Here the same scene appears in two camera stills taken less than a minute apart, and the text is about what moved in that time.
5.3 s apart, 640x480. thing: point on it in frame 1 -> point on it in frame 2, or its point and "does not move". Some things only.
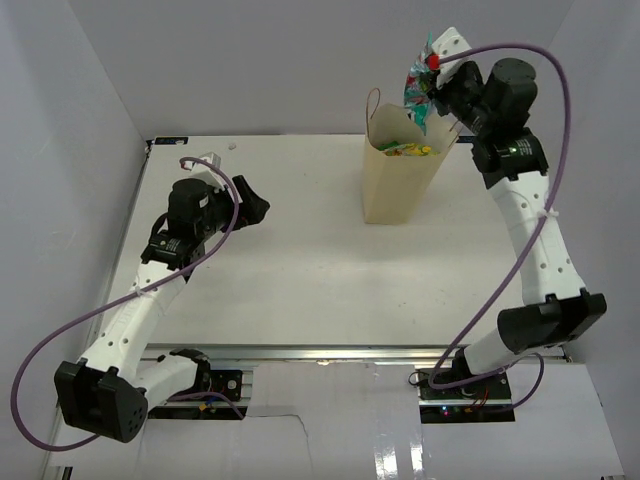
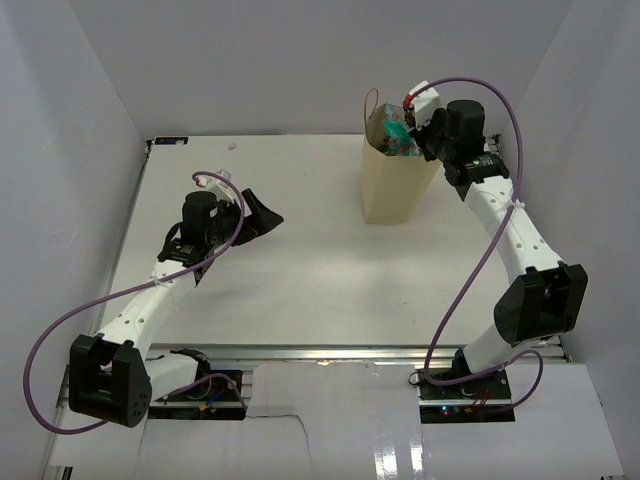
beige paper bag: (401, 161) does not move
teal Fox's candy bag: (417, 97) -> (400, 140)
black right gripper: (442, 93) -> (439, 118)
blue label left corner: (170, 140) does not move
